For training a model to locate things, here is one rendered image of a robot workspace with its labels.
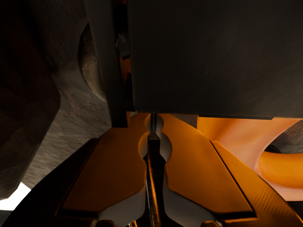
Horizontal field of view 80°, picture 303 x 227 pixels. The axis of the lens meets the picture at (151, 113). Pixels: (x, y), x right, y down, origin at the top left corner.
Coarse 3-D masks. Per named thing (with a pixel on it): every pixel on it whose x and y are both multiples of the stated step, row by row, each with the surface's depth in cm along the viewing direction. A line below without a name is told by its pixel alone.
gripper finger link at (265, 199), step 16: (224, 160) 8; (240, 160) 8; (240, 176) 7; (256, 176) 7; (256, 192) 7; (272, 192) 7; (256, 208) 6; (272, 208) 6; (288, 208) 6; (224, 224) 5; (240, 224) 6; (256, 224) 6; (272, 224) 6; (288, 224) 6
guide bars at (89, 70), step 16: (128, 32) 4; (80, 48) 4; (128, 48) 4; (80, 64) 5; (96, 64) 4; (96, 80) 5; (128, 80) 5; (128, 96) 5; (144, 112) 6; (160, 112) 6
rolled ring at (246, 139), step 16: (208, 128) 10; (224, 128) 9; (240, 128) 8; (256, 128) 8; (272, 128) 8; (224, 144) 9; (240, 144) 9; (256, 144) 9; (256, 160) 11; (272, 160) 15; (288, 160) 16; (272, 176) 14; (288, 176) 15; (288, 192) 15
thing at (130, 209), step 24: (144, 120) 11; (96, 144) 9; (120, 144) 9; (144, 144) 10; (96, 168) 7; (120, 168) 7; (144, 168) 7; (72, 192) 6; (96, 192) 6; (120, 192) 6; (144, 192) 7; (96, 216) 6; (120, 216) 6
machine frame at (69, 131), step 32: (32, 0) 12; (64, 0) 12; (32, 32) 14; (64, 32) 14; (64, 64) 16; (64, 96) 19; (96, 96) 18; (64, 128) 23; (96, 128) 22; (288, 128) 21; (32, 160) 41
